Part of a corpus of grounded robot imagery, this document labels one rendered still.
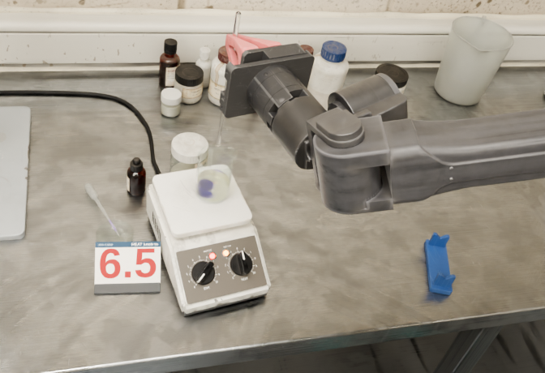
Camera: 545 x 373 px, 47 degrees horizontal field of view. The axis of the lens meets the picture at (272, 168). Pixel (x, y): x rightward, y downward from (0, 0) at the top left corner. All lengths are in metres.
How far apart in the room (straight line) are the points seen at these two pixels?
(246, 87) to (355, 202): 0.18
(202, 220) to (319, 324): 0.22
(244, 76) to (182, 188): 0.31
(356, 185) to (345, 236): 0.47
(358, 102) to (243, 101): 0.13
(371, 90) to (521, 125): 0.15
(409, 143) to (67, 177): 0.65
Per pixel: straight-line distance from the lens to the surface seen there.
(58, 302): 0.91
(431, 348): 1.80
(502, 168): 0.58
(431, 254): 1.04
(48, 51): 1.27
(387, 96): 0.64
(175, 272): 0.87
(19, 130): 1.15
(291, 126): 0.61
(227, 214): 0.90
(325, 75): 1.20
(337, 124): 0.55
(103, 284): 0.92
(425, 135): 0.56
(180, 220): 0.88
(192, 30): 1.25
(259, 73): 0.66
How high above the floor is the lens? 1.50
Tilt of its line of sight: 43 degrees down
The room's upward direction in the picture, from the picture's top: 12 degrees clockwise
